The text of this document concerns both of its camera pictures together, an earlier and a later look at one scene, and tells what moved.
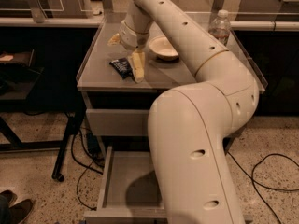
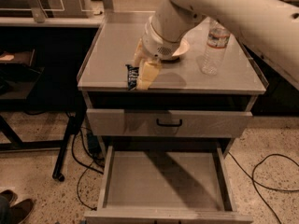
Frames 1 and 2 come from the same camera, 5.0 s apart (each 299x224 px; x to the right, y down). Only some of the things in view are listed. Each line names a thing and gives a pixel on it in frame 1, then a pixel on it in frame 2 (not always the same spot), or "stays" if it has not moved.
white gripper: (128, 38) to (154, 46)
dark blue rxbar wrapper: (123, 67) to (133, 76)
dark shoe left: (7, 198) stays
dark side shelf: (18, 77) stays
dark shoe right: (19, 212) stays
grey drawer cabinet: (117, 110) stays
